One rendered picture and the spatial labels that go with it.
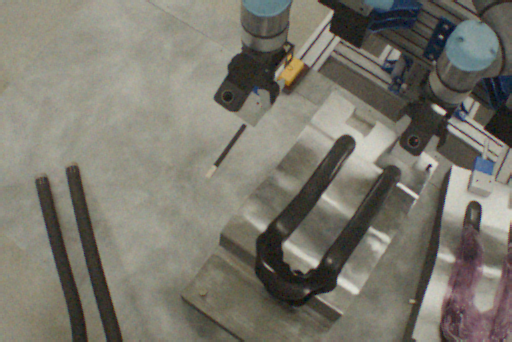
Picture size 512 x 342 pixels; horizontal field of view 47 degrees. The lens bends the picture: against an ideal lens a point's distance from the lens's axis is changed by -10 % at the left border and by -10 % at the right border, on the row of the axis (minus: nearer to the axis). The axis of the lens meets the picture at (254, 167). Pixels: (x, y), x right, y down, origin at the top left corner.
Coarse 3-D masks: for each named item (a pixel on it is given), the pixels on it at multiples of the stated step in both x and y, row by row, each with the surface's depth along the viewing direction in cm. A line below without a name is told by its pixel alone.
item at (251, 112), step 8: (280, 72) 123; (256, 88) 120; (256, 96) 118; (248, 104) 118; (256, 104) 118; (240, 112) 120; (248, 112) 118; (256, 112) 117; (264, 112) 122; (248, 120) 121; (256, 120) 120
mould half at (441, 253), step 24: (456, 168) 126; (456, 192) 124; (504, 192) 124; (456, 216) 122; (504, 216) 122; (432, 240) 123; (456, 240) 117; (504, 240) 120; (432, 264) 116; (432, 288) 113; (480, 288) 113; (432, 312) 113; (408, 336) 114; (432, 336) 111
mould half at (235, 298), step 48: (336, 96) 127; (384, 144) 123; (288, 192) 119; (336, 192) 120; (240, 240) 111; (288, 240) 111; (384, 240) 117; (192, 288) 114; (240, 288) 115; (336, 288) 108; (240, 336) 111; (288, 336) 112
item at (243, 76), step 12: (240, 60) 103; (252, 60) 103; (264, 60) 102; (228, 72) 104; (240, 72) 103; (252, 72) 103; (228, 84) 104; (240, 84) 104; (252, 84) 103; (216, 96) 105; (228, 96) 104; (240, 96) 104; (228, 108) 104; (240, 108) 106
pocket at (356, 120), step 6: (354, 114) 128; (360, 114) 127; (348, 120) 128; (354, 120) 128; (360, 120) 128; (366, 120) 127; (354, 126) 127; (360, 126) 127; (366, 126) 128; (372, 126) 127; (360, 132) 127; (366, 132) 127
